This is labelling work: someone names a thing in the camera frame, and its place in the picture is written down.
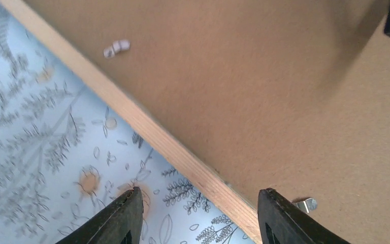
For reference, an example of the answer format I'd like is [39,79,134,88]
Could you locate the teal wooden picture frame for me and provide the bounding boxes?
[0,1,262,243]

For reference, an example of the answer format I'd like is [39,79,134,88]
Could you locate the brown backing board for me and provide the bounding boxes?
[28,1,390,243]

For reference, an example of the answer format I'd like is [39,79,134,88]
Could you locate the floral tablecloth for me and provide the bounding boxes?
[0,5,251,243]

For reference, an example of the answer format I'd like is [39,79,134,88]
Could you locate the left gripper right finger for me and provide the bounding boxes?
[257,188,348,244]

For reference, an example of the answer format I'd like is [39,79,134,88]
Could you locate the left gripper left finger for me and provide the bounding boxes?
[56,187,143,244]

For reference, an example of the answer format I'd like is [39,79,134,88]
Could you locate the metal frame retaining clip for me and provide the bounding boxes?
[104,40,131,58]

